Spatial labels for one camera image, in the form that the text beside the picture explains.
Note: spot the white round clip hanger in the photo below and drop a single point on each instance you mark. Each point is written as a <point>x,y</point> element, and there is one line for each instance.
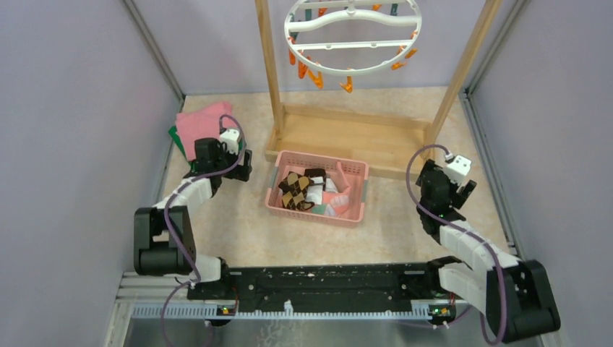
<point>352,38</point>

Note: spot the pink plastic basket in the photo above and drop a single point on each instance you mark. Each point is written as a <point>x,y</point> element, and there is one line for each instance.
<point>357,174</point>

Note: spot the pink teal sock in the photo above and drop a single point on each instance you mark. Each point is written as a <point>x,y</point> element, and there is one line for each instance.
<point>335,198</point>

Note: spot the green folded cloth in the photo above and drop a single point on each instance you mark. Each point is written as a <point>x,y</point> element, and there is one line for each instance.
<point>173,132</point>

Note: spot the pink folded cloth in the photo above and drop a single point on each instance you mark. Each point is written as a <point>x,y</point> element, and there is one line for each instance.
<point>196,125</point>

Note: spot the white black striped sock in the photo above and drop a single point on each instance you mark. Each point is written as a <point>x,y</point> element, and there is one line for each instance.
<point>315,192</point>

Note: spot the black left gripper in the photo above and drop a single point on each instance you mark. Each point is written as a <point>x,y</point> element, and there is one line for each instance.
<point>241,171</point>

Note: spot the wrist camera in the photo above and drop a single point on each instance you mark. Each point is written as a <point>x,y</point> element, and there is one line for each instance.
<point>231,139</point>
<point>456,168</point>

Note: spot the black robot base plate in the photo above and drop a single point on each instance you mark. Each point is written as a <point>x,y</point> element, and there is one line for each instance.
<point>397,291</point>

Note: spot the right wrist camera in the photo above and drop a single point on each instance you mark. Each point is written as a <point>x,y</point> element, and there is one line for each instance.
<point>456,168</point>

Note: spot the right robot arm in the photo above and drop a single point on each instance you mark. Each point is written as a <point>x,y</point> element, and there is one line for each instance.
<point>513,296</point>

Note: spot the brown argyle sock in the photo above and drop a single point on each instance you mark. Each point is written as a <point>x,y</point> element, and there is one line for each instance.
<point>293,189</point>

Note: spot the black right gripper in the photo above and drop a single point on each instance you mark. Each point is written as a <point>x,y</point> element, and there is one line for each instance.
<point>457,198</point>

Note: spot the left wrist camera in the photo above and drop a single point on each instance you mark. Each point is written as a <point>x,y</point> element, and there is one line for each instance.
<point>231,139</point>

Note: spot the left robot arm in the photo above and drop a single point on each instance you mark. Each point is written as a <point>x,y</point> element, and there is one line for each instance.
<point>163,234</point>

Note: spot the wooden hanger rack stand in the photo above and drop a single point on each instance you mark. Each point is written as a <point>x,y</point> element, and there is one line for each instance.
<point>384,141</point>

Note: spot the orange clothes peg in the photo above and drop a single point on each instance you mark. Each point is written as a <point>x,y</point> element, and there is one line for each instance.
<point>316,77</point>
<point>347,85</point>

